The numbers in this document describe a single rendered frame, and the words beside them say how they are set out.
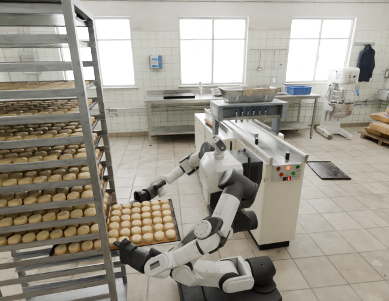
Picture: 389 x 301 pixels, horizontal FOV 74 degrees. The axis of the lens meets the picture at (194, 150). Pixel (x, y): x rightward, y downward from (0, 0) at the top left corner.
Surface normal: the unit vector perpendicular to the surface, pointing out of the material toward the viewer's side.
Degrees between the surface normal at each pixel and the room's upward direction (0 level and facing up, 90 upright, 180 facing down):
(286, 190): 90
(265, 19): 90
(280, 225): 90
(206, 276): 90
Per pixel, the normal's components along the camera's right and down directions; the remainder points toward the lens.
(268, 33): 0.11, 0.34
